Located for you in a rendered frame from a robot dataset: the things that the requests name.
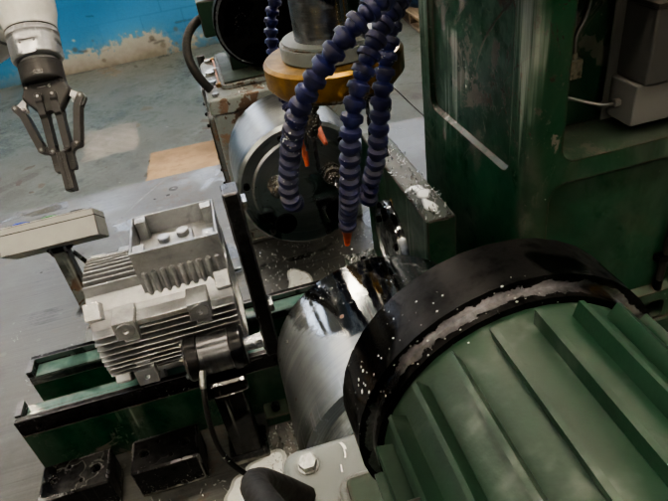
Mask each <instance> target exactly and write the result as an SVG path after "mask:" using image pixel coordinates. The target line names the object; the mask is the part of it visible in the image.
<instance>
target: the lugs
mask: <svg viewBox="0 0 668 501"><path fill-rule="evenodd" d="M213 277H214V282H215V285H216V288H217V289H218V290H222V289H226V288H229V287H233V283H232V279H231V275H230V272H229V270H228V269H227V268H224V269H220V270H216V271H213ZM82 309H83V318H84V322H85V323H88V324H92V323H96V322H100V321H104V320H105V317H104V312H103V308H102V303H100V302H93V303H89V304H85V305H83V306H82ZM115 379H116V382H117V383H118V384H123V383H126V382H130V381H134V380H135V375H134V373H133V372H131V373H127V374H124V375H120V376H116V377H115Z"/></svg>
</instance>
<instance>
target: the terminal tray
mask: <svg viewBox="0 0 668 501"><path fill-rule="evenodd" d="M203 203H208V204H207V205H206V206H202V204H203ZM137 219H142V220H141V221H140V222H136V220H137ZM206 229H211V231H210V232H208V233H206V232H205V230H206ZM223 240H224V239H223V234H222V231H221V228H220V224H219V220H218V216H217V213H216V210H215V206H214V203H213V200H212V199H210V200H206V201H202V202H198V203H193V204H189V205H185V206H181V207H177V208H173V209H169V210H164V211H160V212H156V213H152V214H148V215H144V216H140V217H135V218H131V226H130V238H129V251H128V256H129V258H130V261H131V263H132V265H133V268H134V270H135V272H136V275H137V277H138V278H139V280H140V283H141V285H142V287H143V290H144V292H145V293H148V292H149V294H150V295H153V294H154V292H155V291H156V290H158V291H159V292H160V293H162V292H163V289H164V288H167V289H168V290H172V286H175V285H176V287H177V288H180V287H181V284H183V283H185V285H187V286H188V285H190V282H191V281H194V283H198V282H199V279H203V280H204V281H207V280H208V277H211V278H212V279H214V277H213V271H216V270H220V269H224V268H228V265H227V260H226V257H227V255H225V252H226V249H225V250H224V247H225V244H223ZM136 247H140V249H139V250H135V249H134V248H136Z"/></svg>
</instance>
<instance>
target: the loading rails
mask: <svg viewBox="0 0 668 501"><path fill-rule="evenodd" d="M318 281H319V280H316V281H312V282H308V283H305V284H301V285H297V286H293V287H290V288H286V289H282V290H279V291H276V292H272V293H268V294H267V295H266V296H268V295H271V297H272V301H273V305H274V309H275V310H274V311H271V315H272V319H273V323H274V327H275V330H276V334H277V338H278V336H279V333H280V330H281V327H282V324H283V322H284V320H285V318H286V316H287V315H288V313H289V312H290V310H291V308H292V307H293V306H294V304H295V303H296V302H297V301H298V300H299V298H300V297H301V296H302V295H303V294H304V293H305V292H306V291H307V290H308V289H309V288H311V287H312V286H313V285H314V284H315V283H317V282H318ZM243 305H244V309H245V313H246V318H247V323H248V328H249V335H252V334H254V333H258V332H259V327H258V323H257V320H256V317H255V313H254V310H253V306H252V303H251V299H250V298H249V299H246V300H243ZM94 345H95V341H88V342H84V343H81V344H78V345H74V346H70V347H67V348H63V349H59V350H55V351H52V352H48V353H44V354H40V355H37V356H33V357H31V358H30V361H29V363H28V367H27V371H26V375H27V377H28V378H30V381H31V383H32V384H33V385H34V387H35V389H36V390H37V392H38V393H39V395H40V396H41V398H42V400H43V402H40V403H37V404H33V405H29V406H28V405H27V404H26V402H25V401H22V402H18V405H17V408H16V412H15V416H14V418H15V419H14V423H13V425H14V426H15V427H16V428H17V429H18V431H19V432H20V433H21V435H22V436H23V437H24V439H25V440H26V442H27V443H28V444H29V446H30V447H31V448H32V450H33V451H34V453H35V454H36V455H37V457H38V458H39V460H40V461H41V462H42V464H43V465H44V467H48V466H52V465H55V464H58V463H62V462H65V461H69V460H72V459H76V458H80V457H85V456H88V455H90V454H93V453H96V452H100V451H103V450H107V449H111V450H112V451H113V453H114V455H117V454H121V453H124V452H128V451H131V448H132V444H133V443H134V441H137V440H140V439H143V438H147V437H150V436H154V435H158V434H162V433H165V432H168V431H171V430H174V429H178V428H181V427H185V426H188V425H191V424H197V425H198V428H199V430H203V429H206V428H208V426H207V422H206V419H205V414H204V410H203V404H202V398H201V389H200V386H199V381H200V380H199V381H196V382H193V381H191V380H190V379H188V380H187V378H186V374H187V372H186V369H185V366H180V367H176V368H173V369H169V370H168V377H164V378H161V380H160V381H159V382H155V383H151V384H148V385H144V386H140V385H139V383H138V381H137V379H136V377H135V380H134V381H130V382H126V383H123V384H118V383H117V382H116V379H115V377H112V376H111V375H110V374H109V371H107V370H106V368H105V367H104V363H102V358H101V359H100V358H99V353H97V347H95V346H94ZM248 353H249V358H250V364H249V366H248V367H246V369H247V375H248V381H249V388H248V389H247V393H248V396H249V399H250V404H251V407H252V410H253V413H254V414H255V415H256V414H260V413H263V412H264V415H265V420H266V423H267V425H268V426H272V425H275V424H278V423H282V422H285V421H288V420H291V415H290V411H289V407H288V403H287V399H286V395H285V390H284V386H283V382H282V379H281V375H280V371H279V366H278V362H277V354H273V355H269V356H267V354H266V351H265V349H264V348H263V347H261V348H257V349H253V350H250V351H248ZM208 404H209V409H210V414H211V418H212V422H213V426H216V425H220V424H223V423H224V422H223V419H222V417H221V414H220V412H219V409H218V406H217V404H216V401H215V399H212V400H208Z"/></svg>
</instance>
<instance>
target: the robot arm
mask: <svg viewBox="0 0 668 501"><path fill-rule="evenodd" d="M8 58H11V62H12V64H13V65H14V66H15V67H17V68H18V72H19V76H20V80H21V84H22V87H23V94H22V98H23V100H22V101H21V102H20V103H19V104H18V105H13V106H12V107H11V109H12V111H13V112H15V113H16V114H17V115H18V116H19V117H20V118H21V120H22V122H23V124H24V126H25V128H26V129H27V131H28V133H29V135H30V137H31V139H32V140H33V142H34V144H35V146H36V148H37V150H38V151H39V153H41V154H43V155H45V156H51V157H52V161H53V164H54V168H55V171H56V172H57V173H59V174H62V177H63V181H64V185H65V189H66V191H69V192H74V191H78V190H79V186H78V182H77V178H76V175H75V170H79V164H78V161H77V157H76V151H77V150H78V149H80V148H83V147H84V106H85V103H86V101H87V97H86V96H85V95H84V94H83V93H82V92H81V91H79V92H77V91H74V90H72V88H71V87H70V86H69V85H68V82H67V78H66V74H65V70H64V67H63V61H64V59H65V55H64V51H63V47H62V42H61V39H60V33H59V31H58V12H57V6H56V1H55V0H0V64H1V63H3V62H4V61H6V60H7V59H8ZM71 97H72V102H73V103H74V105H73V131H74V141H73V140H72V136H71V132H70V128H69V124H68V120H67V114H66V108H67V105H68V103H69V101H70V99H71ZM28 105H30V106H31V107H32V108H33V109H35V110H36V111H37V112H38V113H39V116H40V118H41V121H42V125H43V129H44V133H45V136H46V140H47V144H48V147H47V145H46V143H45V142H44V140H43V138H42V136H41V134H40V132H39V131H38V129H37V127H36V125H35V123H34V121H33V120H32V118H31V117H30V115H29V113H30V110H29V109H28ZM53 113H54V114H55V116H56V120H57V123H58V127H59V130H60V134H61V138H62V141H63V145H64V148H63V149H64V150H66V151H61V152H60V148H59V144H58V140H57V136H56V132H55V128H54V124H53V118H52V114H53Z"/></svg>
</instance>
